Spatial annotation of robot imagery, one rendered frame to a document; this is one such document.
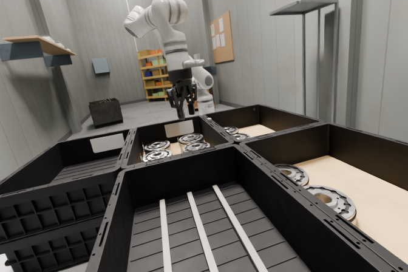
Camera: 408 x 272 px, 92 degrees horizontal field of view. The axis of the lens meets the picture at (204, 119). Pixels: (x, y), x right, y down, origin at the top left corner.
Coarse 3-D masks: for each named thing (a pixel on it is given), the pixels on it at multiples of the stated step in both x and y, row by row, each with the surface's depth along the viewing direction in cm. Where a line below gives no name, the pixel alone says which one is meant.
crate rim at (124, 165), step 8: (176, 120) 87; (136, 128) 82; (216, 128) 67; (224, 136) 60; (128, 144) 63; (224, 144) 53; (128, 152) 57; (184, 152) 51; (192, 152) 50; (128, 160) 51; (152, 160) 49; (160, 160) 48
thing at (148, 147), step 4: (160, 140) 84; (164, 140) 83; (148, 144) 81; (164, 144) 78; (168, 144) 78; (144, 148) 77; (148, 148) 77; (152, 148) 76; (156, 148) 76; (160, 148) 75; (164, 148) 76
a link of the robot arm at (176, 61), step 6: (168, 54) 58; (174, 54) 58; (180, 54) 58; (186, 54) 59; (168, 60) 59; (174, 60) 58; (180, 60) 58; (186, 60) 59; (192, 60) 56; (198, 60) 58; (168, 66) 60; (174, 66) 58; (180, 66) 58; (186, 66) 55; (192, 66) 56; (198, 66) 59
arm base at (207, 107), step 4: (212, 100) 111; (200, 104) 109; (204, 104) 108; (208, 104) 108; (212, 104) 111; (200, 108) 110; (204, 108) 109; (208, 108) 109; (212, 108) 111; (200, 112) 111; (204, 112) 110; (208, 112) 110
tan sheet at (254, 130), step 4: (240, 128) 95; (244, 128) 94; (248, 128) 93; (252, 128) 93; (256, 128) 92; (260, 128) 91; (264, 128) 90; (268, 128) 90; (240, 132) 89; (244, 132) 89; (248, 132) 88; (252, 132) 87; (256, 132) 86; (260, 132) 86; (264, 132) 85; (268, 132) 85; (252, 136) 83
